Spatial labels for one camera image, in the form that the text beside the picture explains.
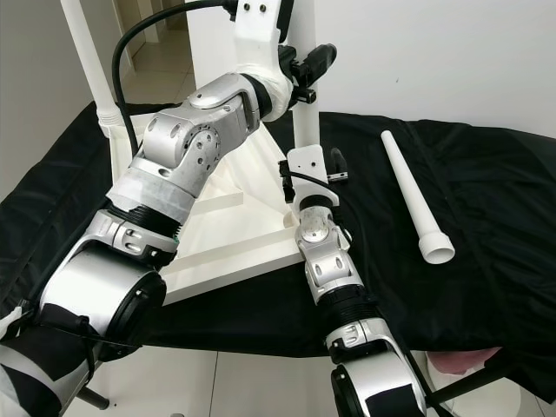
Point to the large pink towel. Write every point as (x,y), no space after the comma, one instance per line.
(469,358)

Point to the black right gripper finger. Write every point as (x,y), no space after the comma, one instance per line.
(283,181)
(337,165)

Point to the white plastic table leg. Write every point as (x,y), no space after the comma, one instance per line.
(302,126)
(87,52)
(410,191)

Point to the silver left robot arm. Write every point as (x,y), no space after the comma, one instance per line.
(191,148)

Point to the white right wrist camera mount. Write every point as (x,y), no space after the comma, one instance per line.
(308,163)

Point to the white plastic table top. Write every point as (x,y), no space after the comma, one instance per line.
(252,234)

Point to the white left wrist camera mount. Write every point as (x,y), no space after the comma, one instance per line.
(261,35)

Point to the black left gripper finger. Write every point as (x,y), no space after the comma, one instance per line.
(318,61)

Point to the black metal table leg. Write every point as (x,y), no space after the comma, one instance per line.
(95,400)
(469,387)

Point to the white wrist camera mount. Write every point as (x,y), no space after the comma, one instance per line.
(308,163)
(261,35)

